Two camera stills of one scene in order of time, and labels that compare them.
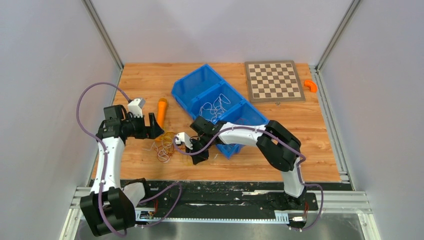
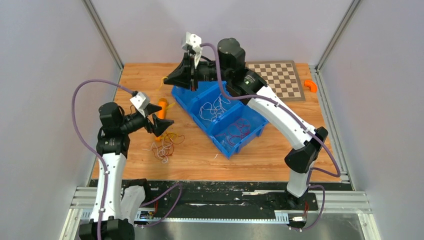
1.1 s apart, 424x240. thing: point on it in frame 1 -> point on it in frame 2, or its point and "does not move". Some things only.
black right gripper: (200, 157) -> (185, 75)
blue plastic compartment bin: (205, 93) does not move
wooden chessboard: (273, 81) does not move
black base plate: (228, 200) does not move
